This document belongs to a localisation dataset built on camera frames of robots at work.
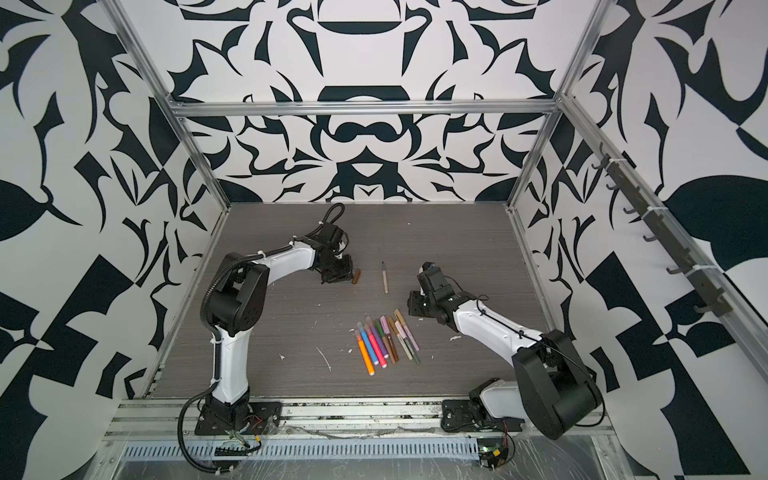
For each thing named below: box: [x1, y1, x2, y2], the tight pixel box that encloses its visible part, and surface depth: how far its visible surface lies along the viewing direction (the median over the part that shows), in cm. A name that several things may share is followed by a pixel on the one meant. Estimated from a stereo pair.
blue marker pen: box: [356, 321, 379, 365], surface depth 87 cm
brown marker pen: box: [387, 317, 400, 362], surface depth 89 cm
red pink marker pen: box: [364, 324, 387, 369], surface depth 86 cm
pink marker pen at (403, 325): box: [394, 308, 420, 351], surface depth 91 cm
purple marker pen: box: [366, 316, 389, 359], surface depth 89 cm
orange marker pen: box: [354, 330, 375, 376], surface depth 86 cm
